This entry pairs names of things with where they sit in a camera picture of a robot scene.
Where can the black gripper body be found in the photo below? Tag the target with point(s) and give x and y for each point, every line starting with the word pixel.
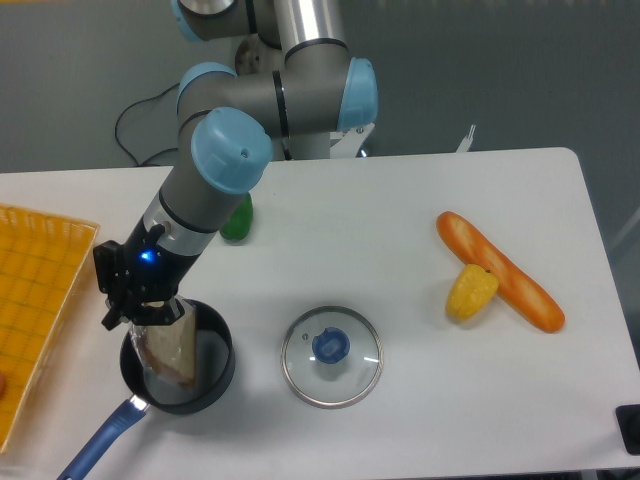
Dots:
pixel 139 270

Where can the toast slice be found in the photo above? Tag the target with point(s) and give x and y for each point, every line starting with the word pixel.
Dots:
pixel 169 350

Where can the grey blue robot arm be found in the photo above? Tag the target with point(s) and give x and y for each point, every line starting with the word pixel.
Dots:
pixel 227 125

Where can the yellow woven basket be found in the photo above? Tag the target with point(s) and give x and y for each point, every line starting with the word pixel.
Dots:
pixel 42 255

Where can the green bell pepper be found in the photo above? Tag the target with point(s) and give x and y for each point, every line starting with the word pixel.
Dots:
pixel 238 227

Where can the glass lid blue knob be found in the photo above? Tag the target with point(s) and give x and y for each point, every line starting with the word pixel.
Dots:
pixel 331 357

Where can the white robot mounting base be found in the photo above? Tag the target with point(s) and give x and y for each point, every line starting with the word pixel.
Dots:
pixel 329 145

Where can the yellow bell pepper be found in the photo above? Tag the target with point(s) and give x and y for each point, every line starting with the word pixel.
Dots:
pixel 473 288

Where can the orange baguette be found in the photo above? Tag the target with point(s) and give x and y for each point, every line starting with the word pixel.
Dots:
pixel 516 288

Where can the black device at table corner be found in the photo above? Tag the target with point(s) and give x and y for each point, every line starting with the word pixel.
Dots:
pixel 628 417

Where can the black pot blue handle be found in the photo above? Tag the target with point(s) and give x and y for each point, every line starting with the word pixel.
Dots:
pixel 214 370

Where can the white table bracket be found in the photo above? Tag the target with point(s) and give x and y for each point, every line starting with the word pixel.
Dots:
pixel 467 140

